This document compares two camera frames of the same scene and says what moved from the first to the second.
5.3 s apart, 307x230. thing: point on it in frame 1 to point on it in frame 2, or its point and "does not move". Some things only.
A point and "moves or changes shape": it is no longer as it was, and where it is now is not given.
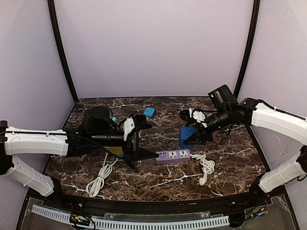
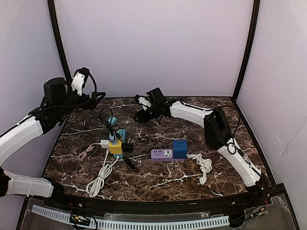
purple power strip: x=173 y=156 moves or changes shape
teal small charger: x=114 y=119 does not move
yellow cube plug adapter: x=116 y=150 does not move
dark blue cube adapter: x=184 y=132 to x=180 y=149
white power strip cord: x=97 y=183 does not move
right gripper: x=201 y=127 to x=144 y=115
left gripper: x=134 y=143 to x=89 y=99
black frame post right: x=255 y=18 does not move
